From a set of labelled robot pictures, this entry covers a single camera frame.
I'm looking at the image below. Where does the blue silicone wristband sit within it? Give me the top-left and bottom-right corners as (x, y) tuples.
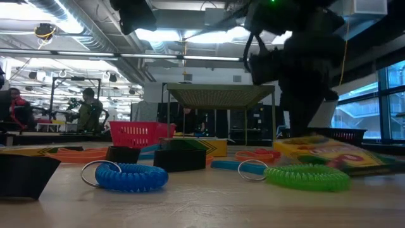
(210, 160), (270, 175)
(139, 144), (162, 160)

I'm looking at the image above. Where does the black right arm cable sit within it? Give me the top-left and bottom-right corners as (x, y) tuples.
(242, 31), (266, 73)

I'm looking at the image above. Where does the yellow crayon box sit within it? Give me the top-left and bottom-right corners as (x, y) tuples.
(159, 137), (228, 158)
(0, 145), (85, 156)
(273, 135), (405, 177)

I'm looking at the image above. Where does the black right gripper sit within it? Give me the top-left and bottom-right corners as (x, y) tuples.
(278, 31), (346, 137)

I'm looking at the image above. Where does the green perforated metal shelf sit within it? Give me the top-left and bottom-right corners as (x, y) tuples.
(166, 83), (277, 148)

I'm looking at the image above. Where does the black box centre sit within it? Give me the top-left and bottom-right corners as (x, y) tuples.
(153, 148), (207, 173)

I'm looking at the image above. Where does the person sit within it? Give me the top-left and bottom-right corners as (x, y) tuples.
(75, 87), (104, 132)
(177, 107), (206, 134)
(8, 87), (35, 130)

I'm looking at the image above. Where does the linear ceiling light fixture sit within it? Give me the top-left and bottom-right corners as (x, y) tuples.
(0, 49), (243, 63)

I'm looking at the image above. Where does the window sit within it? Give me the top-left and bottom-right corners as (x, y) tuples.
(332, 60), (405, 140)

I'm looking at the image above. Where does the silver ventilation duct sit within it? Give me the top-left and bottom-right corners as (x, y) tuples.
(28, 0), (149, 85)

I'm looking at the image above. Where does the black yellow cord reel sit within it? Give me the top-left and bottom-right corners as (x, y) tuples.
(34, 22), (57, 42)

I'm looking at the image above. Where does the red plastic basket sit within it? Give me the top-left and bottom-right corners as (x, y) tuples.
(109, 121), (177, 149)

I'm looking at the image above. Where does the black plastic basket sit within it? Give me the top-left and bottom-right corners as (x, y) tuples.
(280, 127), (368, 146)

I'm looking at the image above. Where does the green coil wrist keychain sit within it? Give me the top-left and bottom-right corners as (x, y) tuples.
(237, 159), (351, 193)

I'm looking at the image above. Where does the black cabinet row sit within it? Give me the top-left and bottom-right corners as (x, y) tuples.
(156, 101), (285, 140)

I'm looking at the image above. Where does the blue coil wrist keychain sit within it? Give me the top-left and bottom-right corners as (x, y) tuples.
(80, 160), (170, 193)

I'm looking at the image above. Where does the black frame stand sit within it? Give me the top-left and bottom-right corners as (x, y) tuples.
(49, 77), (102, 123)

